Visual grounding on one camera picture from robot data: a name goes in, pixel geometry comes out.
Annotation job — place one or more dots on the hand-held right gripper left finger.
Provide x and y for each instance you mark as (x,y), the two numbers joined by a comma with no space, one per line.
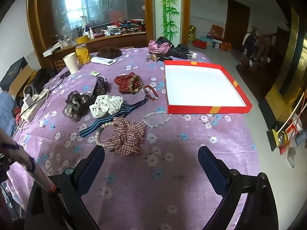
(91,170)

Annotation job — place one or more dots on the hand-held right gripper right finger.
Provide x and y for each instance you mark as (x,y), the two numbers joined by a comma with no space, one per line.
(213,170)

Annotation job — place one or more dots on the blue striped headband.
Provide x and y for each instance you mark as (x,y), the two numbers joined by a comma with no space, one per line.
(96,125)

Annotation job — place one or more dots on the red plaid scrunchie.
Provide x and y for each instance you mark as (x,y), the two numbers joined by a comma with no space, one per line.
(127,136)

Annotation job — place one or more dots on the white polka dot scrunchie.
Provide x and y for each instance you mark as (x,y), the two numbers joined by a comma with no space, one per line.
(105,105)

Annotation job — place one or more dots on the black lace scrunchie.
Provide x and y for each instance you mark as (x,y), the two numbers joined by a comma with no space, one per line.
(75,103)

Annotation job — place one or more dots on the red shallow box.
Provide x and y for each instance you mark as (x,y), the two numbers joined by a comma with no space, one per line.
(203,86)

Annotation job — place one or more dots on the black hair clip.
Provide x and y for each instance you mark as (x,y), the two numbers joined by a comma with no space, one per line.
(102,86)

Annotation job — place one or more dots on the red dotted scrunchie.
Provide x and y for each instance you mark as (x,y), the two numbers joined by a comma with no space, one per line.
(122,82)

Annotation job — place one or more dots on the purple floral tablecloth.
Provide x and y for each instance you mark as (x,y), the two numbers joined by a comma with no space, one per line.
(191,136)

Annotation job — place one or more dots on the white power strip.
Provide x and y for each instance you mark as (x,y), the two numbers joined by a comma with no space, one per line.
(36,100)

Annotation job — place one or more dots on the broom with white stick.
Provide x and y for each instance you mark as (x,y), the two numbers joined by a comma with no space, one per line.
(291,117)

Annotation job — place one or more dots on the white charger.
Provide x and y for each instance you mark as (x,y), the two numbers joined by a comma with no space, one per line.
(27,100)

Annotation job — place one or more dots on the small green white card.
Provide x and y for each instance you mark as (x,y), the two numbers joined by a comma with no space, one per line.
(95,73)

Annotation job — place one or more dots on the blue cloth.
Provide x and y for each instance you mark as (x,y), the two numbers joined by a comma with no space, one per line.
(6,112)

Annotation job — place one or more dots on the black bag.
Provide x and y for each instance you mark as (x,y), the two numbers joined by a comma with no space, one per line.
(45,76)

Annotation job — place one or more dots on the white paper cup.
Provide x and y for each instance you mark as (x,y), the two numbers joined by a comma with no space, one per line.
(71,63)

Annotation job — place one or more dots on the brown cardboard box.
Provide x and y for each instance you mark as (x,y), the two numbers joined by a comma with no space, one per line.
(21,79)

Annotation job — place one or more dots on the white earbud case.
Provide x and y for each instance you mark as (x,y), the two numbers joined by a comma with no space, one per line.
(193,55)

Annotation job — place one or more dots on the yellow jar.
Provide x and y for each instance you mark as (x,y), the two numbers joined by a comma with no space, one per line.
(82,54)

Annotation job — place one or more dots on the brown wig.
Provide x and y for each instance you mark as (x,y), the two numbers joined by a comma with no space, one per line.
(109,52)

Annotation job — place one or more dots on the orange gift bag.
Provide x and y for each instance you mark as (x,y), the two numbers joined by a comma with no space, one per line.
(226,46)

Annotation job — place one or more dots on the red gift box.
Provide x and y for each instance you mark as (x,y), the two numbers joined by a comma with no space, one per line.
(199,43)

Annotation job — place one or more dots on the small brown figurine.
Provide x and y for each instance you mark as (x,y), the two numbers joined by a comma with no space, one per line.
(154,57)

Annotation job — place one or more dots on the black box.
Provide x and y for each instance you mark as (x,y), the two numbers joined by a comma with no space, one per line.
(12,70)

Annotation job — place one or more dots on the gold figure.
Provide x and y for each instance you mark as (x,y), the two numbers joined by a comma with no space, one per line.
(192,32)

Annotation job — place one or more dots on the wooden stair railing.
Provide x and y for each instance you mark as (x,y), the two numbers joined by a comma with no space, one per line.
(271,43)

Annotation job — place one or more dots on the orange gift box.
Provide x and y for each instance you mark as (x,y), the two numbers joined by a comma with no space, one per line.
(217,30)

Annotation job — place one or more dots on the brown wooden door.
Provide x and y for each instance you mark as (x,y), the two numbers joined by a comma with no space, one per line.
(236,21)

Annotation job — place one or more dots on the wooden framed glass cabinet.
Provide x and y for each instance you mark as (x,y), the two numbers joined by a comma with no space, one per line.
(36,28)

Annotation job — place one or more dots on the golden door frame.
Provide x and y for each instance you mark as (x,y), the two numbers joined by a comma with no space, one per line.
(287,52)

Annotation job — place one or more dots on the green bamboo wall decal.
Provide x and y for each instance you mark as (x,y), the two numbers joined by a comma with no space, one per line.
(165,12)

